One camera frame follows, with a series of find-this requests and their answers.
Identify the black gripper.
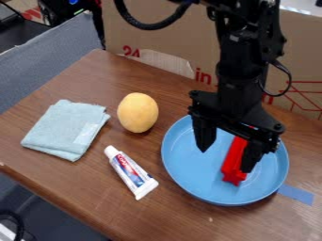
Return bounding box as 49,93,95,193
188,82,286,173

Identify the red star-shaped bar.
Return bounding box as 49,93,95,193
222,137,247,186

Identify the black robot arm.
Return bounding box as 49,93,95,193
170,0,286,173

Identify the blue plate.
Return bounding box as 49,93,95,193
160,115,290,206

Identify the blue tape strip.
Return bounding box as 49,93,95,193
278,185,314,205

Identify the yellow round fruit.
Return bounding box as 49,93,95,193
117,92,159,133

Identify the white toothpaste tube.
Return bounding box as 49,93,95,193
104,145,159,201

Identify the brown cardboard box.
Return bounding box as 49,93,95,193
101,0,322,121

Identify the light blue folded cloth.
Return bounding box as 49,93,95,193
20,100,111,162

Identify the grey fabric partition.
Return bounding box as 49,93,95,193
0,13,101,114

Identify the black device in background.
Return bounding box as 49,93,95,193
36,0,105,45

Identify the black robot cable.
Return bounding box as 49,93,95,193
112,0,194,32

